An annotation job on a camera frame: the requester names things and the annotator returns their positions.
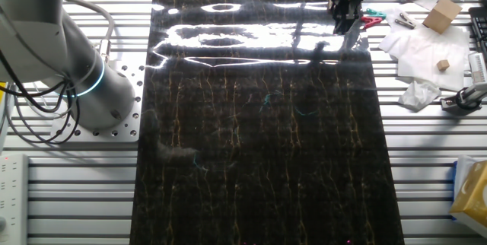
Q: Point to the large wooden block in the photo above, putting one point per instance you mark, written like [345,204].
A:
[441,14]

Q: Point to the black keyboard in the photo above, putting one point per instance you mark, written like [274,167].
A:
[479,28]

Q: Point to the black marble pattern mat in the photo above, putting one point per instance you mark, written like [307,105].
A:
[247,142]

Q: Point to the white blue tissue pack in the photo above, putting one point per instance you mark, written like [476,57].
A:
[462,169]

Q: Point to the tiny wooden cube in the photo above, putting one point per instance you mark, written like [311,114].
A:
[443,65]

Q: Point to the grey ribbed hub device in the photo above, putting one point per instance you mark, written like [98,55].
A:
[478,68]

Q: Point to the white paper sheets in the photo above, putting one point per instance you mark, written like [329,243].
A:
[426,47]

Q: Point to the red clothespin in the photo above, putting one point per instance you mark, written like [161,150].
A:
[371,21]

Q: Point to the colourful Mondrian pattern mat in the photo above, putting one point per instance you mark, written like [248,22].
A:
[2,87]

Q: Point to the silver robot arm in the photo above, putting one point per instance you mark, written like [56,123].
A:
[95,96]

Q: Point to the yellow tissue box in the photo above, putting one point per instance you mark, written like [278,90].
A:
[473,195]

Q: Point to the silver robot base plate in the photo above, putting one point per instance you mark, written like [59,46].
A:
[131,123]

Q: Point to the crumpled white tissue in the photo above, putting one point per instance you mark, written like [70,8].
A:
[418,94]

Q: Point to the grey clothespin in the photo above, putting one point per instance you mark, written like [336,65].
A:
[405,20]

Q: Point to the white power strip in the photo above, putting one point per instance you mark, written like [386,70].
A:
[13,199]

